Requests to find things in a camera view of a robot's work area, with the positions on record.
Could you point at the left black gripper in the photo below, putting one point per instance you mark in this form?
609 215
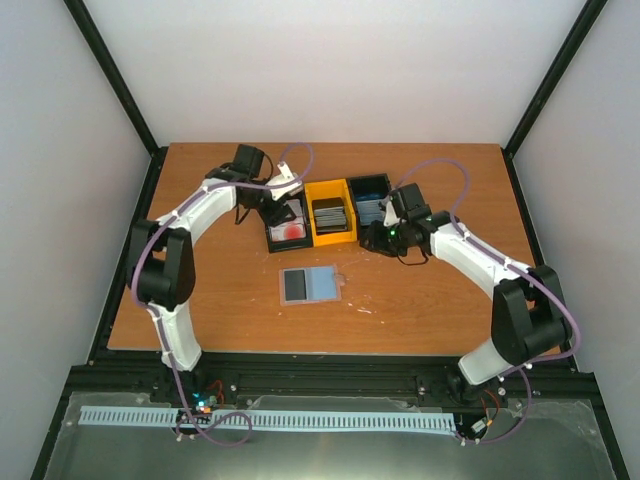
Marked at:
276 214

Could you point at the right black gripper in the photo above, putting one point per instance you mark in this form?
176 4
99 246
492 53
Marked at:
375 242

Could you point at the black card bin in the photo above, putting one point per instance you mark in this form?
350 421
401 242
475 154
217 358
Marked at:
368 193
306 242

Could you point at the yellow card bin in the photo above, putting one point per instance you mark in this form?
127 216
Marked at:
331 189

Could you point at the pink leather card holder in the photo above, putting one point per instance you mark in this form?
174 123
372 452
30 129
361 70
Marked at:
323 284

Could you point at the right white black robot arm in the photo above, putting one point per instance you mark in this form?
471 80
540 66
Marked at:
528 313

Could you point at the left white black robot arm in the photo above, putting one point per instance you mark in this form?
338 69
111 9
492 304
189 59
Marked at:
160 269

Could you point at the blue card stack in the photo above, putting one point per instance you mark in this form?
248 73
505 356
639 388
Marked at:
370 210

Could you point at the white red card stack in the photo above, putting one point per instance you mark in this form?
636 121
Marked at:
293 229

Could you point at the black card stack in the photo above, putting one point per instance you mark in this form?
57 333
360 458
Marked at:
329 215

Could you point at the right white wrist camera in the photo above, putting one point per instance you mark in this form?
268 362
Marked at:
390 216

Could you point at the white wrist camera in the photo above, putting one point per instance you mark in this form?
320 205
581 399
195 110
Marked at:
283 185
390 216

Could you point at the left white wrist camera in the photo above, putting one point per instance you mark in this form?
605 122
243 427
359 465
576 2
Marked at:
283 185

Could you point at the left black frame post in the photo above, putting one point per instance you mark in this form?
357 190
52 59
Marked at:
91 34

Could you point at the black frame post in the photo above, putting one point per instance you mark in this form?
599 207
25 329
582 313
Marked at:
572 43
91 34

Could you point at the right connector with wires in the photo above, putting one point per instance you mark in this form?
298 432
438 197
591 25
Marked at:
482 420

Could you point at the left controller board with wires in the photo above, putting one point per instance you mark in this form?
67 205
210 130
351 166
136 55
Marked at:
210 399

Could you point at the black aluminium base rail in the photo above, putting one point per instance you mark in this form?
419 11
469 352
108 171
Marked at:
418 380

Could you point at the right black frame post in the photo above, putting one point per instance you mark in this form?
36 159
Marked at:
572 43

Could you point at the light blue slotted cable duct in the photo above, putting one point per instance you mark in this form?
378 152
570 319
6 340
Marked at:
279 421

